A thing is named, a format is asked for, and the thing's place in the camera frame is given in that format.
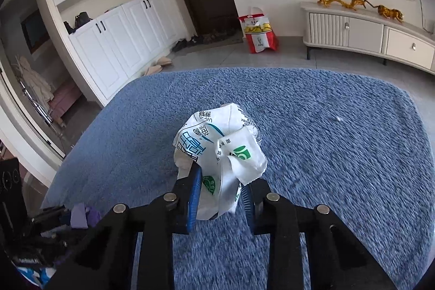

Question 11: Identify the purple snack wrapper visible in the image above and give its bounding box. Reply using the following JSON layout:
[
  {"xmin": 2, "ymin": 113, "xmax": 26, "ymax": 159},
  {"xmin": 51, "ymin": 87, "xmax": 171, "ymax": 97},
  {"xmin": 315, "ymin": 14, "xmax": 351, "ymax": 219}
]
[{"xmin": 70, "ymin": 202, "xmax": 101, "ymax": 229}]

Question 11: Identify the white green printed bag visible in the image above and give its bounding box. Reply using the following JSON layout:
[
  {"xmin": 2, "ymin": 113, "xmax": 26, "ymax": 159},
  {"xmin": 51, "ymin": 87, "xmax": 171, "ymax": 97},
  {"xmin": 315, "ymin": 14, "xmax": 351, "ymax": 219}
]
[{"xmin": 173, "ymin": 103, "xmax": 268, "ymax": 220}]

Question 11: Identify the blue white gloved left hand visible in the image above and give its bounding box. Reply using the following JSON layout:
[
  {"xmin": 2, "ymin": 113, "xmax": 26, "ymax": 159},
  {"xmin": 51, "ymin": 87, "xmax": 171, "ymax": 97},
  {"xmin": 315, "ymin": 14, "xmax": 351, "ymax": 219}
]
[{"xmin": 16, "ymin": 267, "xmax": 56, "ymax": 289}]

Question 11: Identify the blue fluffy rug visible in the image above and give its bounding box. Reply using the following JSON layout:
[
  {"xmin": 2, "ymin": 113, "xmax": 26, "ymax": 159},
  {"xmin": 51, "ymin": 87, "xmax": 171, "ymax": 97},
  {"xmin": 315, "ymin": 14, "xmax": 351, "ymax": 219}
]
[{"xmin": 43, "ymin": 68, "xmax": 434, "ymax": 289}]

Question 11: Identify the pink bed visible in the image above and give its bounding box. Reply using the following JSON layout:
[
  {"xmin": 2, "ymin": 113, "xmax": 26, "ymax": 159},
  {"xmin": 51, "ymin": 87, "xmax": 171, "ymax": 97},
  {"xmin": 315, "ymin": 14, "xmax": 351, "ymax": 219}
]
[{"xmin": 49, "ymin": 79, "xmax": 83, "ymax": 119}]

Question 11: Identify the black handbag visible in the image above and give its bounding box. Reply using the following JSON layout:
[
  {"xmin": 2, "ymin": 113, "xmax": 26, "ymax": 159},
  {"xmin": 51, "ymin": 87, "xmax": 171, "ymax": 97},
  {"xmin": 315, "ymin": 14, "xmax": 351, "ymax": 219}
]
[{"xmin": 63, "ymin": 12, "xmax": 91, "ymax": 35}]

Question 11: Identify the white tv cabinet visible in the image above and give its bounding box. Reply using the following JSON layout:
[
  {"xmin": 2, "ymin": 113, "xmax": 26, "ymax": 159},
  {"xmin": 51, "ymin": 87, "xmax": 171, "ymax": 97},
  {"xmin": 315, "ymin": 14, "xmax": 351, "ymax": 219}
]
[{"xmin": 300, "ymin": 2, "xmax": 434, "ymax": 74}]

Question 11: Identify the red white shopping bag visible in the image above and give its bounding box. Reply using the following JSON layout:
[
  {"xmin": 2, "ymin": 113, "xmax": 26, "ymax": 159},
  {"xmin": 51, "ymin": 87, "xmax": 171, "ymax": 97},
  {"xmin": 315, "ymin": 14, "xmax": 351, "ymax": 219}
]
[{"xmin": 238, "ymin": 7, "xmax": 279, "ymax": 54}]

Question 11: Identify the dark doormat with shoes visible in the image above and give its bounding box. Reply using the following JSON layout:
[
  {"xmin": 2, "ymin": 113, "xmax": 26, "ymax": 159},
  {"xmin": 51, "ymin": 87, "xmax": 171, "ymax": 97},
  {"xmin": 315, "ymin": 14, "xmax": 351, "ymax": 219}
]
[{"xmin": 170, "ymin": 31, "xmax": 243, "ymax": 54}]

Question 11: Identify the golden tiger figurine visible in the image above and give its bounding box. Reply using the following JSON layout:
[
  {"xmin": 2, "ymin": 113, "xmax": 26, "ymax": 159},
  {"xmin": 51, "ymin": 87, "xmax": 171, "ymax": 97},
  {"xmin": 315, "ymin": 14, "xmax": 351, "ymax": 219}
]
[{"xmin": 371, "ymin": 4, "xmax": 403, "ymax": 23}]

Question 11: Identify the golden dragon figurine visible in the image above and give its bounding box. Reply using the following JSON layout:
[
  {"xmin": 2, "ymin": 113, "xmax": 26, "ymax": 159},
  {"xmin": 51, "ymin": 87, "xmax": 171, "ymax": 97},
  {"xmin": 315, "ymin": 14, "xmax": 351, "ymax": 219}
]
[{"xmin": 316, "ymin": 0, "xmax": 366, "ymax": 11}]

